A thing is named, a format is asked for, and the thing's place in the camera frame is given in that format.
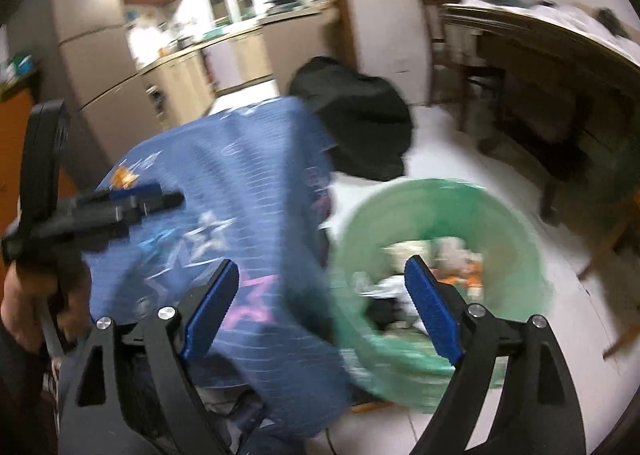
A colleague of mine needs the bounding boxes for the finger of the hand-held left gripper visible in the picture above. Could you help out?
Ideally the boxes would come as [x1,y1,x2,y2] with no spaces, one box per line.
[112,206,147,229]
[107,184,185,212]

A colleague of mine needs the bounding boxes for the orange wooden cabinet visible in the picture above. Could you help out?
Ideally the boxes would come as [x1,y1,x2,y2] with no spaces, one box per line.
[0,80,43,220]

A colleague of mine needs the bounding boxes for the heap of mixed scraps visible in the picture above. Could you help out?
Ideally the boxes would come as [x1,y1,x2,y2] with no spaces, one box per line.
[350,235,488,336]

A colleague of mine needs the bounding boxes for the wooden chair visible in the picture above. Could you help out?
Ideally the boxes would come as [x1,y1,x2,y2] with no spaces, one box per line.
[420,0,506,140]

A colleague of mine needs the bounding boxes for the person's left hand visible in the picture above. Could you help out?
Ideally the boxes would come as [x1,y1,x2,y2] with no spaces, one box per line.
[0,260,93,353]

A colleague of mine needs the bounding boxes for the person's left forearm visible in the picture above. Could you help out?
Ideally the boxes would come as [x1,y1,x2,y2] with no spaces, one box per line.
[0,320,61,455]

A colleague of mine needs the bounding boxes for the black bag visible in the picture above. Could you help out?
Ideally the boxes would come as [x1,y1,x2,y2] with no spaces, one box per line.
[289,56,415,182]

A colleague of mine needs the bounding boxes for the beige kitchen cabinets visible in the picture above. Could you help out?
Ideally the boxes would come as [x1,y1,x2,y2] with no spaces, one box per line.
[132,5,341,126]

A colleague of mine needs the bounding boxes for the silver refrigerator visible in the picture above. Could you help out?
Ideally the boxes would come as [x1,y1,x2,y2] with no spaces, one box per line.
[50,0,173,166]

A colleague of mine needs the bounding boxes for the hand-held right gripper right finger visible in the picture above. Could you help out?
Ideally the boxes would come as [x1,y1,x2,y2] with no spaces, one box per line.
[404,256,588,455]

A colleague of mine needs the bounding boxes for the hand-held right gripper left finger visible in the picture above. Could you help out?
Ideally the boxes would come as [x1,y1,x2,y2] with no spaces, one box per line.
[59,259,241,455]

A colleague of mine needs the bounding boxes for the green waste bin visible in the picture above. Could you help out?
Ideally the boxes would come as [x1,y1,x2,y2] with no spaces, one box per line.
[327,177,553,411]

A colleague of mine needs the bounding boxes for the wooden dining table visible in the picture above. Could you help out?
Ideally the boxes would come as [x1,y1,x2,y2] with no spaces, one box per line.
[440,2,640,256]

